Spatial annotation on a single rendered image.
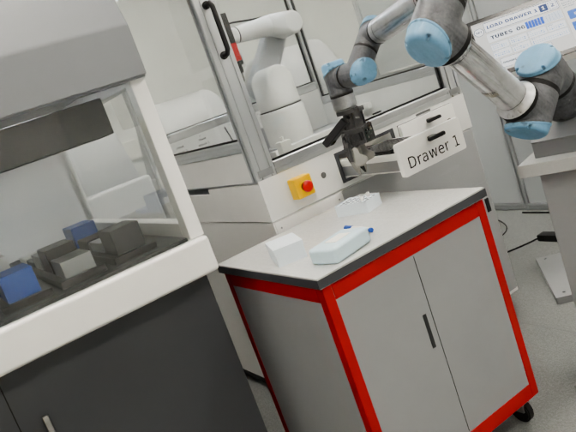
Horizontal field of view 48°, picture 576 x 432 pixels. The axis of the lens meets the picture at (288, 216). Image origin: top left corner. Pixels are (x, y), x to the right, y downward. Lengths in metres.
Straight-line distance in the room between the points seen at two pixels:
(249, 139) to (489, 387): 1.07
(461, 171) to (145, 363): 1.51
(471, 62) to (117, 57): 0.89
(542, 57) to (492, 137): 2.35
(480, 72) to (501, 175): 2.62
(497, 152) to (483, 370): 2.46
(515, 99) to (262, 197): 0.86
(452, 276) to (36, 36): 1.25
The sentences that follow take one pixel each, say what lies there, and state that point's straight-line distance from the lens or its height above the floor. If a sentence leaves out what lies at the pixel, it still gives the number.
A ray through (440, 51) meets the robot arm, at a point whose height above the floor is 1.17.
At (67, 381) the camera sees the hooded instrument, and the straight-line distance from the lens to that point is 1.82.
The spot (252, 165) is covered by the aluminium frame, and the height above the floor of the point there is 1.00.
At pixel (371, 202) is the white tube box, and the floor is 0.78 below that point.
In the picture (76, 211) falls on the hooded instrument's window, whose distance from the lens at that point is 1.71.
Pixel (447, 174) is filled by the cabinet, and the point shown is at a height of 0.67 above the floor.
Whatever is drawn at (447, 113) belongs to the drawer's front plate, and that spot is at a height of 0.90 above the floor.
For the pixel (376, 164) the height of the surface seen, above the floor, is 0.87.
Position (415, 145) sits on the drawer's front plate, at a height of 0.90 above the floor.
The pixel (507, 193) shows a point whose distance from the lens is 4.35.
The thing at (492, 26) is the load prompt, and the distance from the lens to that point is 2.96.
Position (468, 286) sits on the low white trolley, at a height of 0.52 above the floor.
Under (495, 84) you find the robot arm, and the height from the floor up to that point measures 1.04.
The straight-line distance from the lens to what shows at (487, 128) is 4.27.
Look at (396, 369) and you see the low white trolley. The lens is 1.77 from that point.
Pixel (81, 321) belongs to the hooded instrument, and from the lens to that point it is 1.72.
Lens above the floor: 1.22
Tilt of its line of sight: 11 degrees down
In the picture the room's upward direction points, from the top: 20 degrees counter-clockwise
